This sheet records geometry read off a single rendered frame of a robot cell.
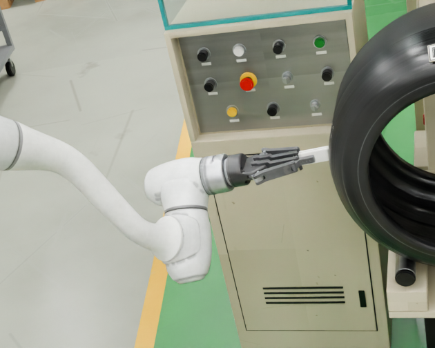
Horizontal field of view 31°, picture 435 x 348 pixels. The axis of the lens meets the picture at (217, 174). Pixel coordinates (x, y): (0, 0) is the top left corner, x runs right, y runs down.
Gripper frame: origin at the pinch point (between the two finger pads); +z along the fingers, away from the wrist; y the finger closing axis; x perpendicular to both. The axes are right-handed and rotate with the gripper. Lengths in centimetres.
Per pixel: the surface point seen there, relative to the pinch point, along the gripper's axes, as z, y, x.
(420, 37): 27.9, -4.9, -23.6
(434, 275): 18.1, 1.6, 39.0
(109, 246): -142, 124, 97
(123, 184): -153, 179, 95
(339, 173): 6.2, -9.7, -0.1
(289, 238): -33, 57, 61
